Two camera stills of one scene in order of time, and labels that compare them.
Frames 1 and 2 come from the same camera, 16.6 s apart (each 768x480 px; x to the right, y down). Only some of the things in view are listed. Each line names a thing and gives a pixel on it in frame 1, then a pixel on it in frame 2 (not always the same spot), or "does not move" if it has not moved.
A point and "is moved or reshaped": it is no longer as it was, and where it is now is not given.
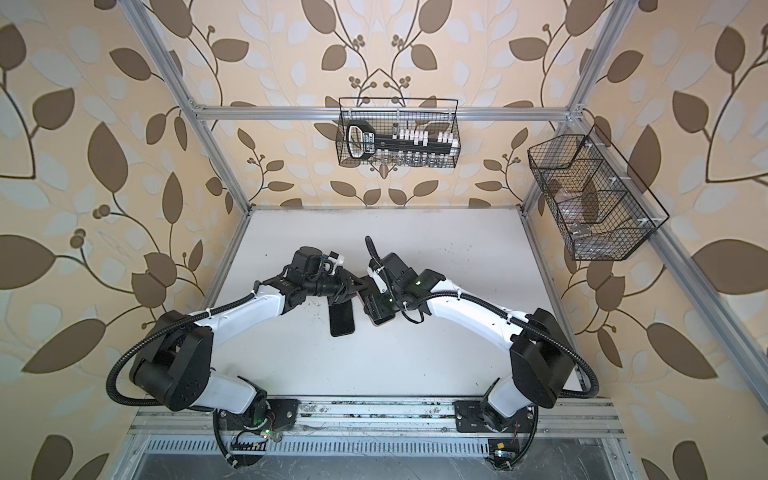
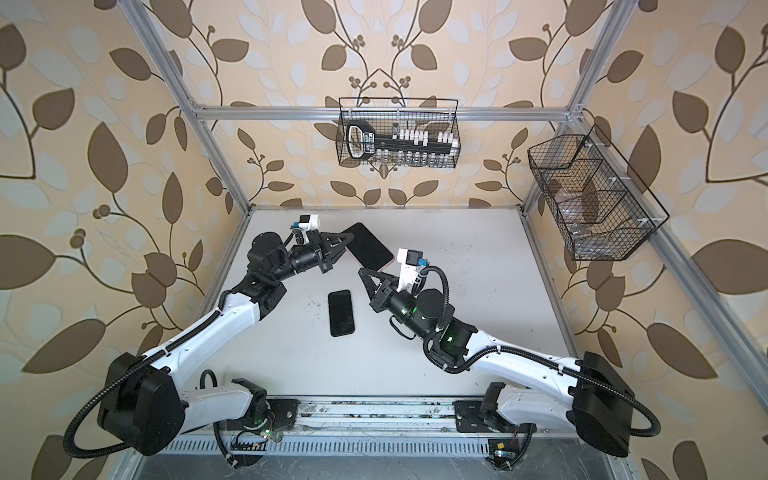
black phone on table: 341,318 does not move
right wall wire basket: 605,210 does not move
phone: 379,306 is moved or reshaped
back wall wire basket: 398,139 does not move
